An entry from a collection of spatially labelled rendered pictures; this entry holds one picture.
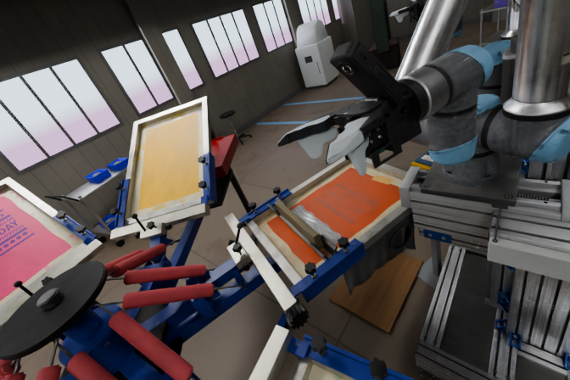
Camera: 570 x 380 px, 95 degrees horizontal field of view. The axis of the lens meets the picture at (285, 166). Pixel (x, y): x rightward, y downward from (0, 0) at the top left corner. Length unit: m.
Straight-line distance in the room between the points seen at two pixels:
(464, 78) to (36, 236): 2.03
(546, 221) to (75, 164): 4.90
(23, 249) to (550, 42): 2.19
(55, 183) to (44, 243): 2.96
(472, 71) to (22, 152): 4.77
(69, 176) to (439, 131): 4.77
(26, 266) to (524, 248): 2.06
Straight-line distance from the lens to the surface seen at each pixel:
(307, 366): 0.94
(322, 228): 1.26
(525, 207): 0.96
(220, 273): 1.19
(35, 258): 1.96
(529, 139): 0.77
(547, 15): 0.70
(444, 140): 0.54
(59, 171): 4.89
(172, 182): 1.73
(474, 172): 0.89
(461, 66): 0.49
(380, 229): 1.16
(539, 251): 0.90
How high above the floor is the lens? 1.82
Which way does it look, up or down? 28 degrees down
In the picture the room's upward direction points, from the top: 21 degrees counter-clockwise
